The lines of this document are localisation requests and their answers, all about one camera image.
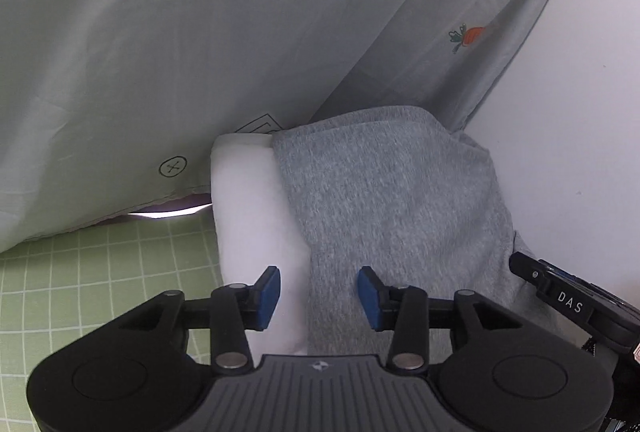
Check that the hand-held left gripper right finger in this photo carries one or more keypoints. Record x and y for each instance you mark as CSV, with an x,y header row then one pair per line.
x,y
369,299

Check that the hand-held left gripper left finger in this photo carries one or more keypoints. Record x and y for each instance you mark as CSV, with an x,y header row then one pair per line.
x,y
267,297

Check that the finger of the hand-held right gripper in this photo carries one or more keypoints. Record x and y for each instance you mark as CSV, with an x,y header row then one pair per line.
x,y
527,268

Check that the grey garment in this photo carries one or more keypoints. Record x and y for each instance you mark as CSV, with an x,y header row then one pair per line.
x,y
390,202

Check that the cream white folded garment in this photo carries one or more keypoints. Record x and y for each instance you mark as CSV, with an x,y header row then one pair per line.
x,y
250,222

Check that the green checked mat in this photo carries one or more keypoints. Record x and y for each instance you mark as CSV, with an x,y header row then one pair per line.
x,y
75,272

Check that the grey printed sheet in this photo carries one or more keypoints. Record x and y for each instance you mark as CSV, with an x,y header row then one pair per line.
x,y
200,37

